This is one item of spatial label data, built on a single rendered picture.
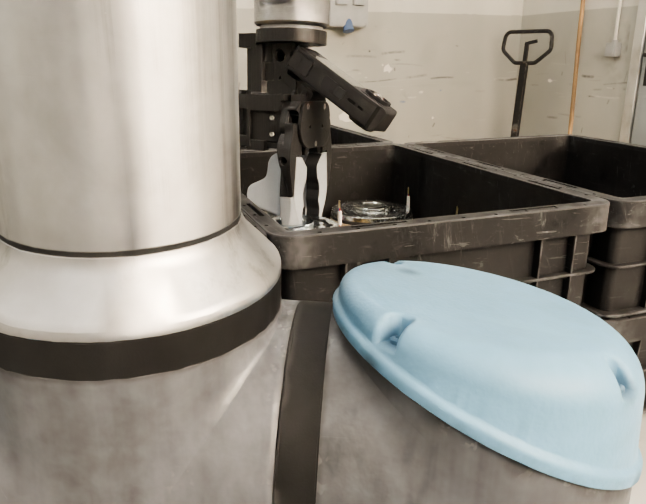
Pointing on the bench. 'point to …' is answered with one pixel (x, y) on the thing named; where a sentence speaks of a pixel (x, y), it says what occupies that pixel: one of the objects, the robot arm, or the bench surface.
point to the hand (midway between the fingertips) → (306, 228)
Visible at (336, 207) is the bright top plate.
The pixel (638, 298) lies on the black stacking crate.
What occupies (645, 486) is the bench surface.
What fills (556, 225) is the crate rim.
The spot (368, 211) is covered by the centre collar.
